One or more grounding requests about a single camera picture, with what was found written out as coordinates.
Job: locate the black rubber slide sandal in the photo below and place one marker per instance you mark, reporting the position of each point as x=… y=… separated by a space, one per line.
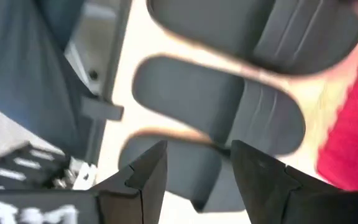
x=191 y=93
x=213 y=25
x=191 y=174

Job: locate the red plastic bin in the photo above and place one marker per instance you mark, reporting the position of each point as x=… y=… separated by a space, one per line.
x=353 y=140

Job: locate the black plate with white lettering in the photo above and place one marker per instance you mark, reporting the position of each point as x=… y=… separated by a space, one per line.
x=26 y=174

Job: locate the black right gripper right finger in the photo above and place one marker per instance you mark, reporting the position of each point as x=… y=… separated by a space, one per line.
x=266 y=186

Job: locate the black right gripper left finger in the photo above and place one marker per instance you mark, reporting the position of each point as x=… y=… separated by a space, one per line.
x=138 y=193

